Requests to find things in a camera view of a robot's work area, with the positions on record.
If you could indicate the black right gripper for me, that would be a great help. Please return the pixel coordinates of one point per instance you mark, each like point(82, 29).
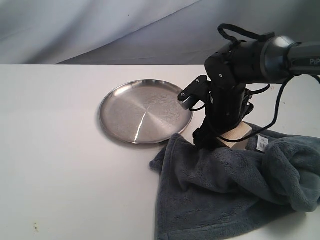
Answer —
point(229, 72)

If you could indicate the light wooden cube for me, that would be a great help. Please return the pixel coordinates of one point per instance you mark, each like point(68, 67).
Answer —
point(241, 131)

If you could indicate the grey fleece towel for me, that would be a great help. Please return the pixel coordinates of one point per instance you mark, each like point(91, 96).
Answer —
point(223, 192)

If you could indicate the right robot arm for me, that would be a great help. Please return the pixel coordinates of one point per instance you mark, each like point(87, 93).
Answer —
point(277, 61)

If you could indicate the round steel plate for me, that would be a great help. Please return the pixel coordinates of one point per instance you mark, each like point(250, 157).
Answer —
point(143, 112)

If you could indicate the white backdrop sheet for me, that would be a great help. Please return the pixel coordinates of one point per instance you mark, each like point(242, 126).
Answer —
point(142, 32)

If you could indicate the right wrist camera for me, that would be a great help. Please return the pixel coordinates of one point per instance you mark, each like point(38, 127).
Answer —
point(197, 90)

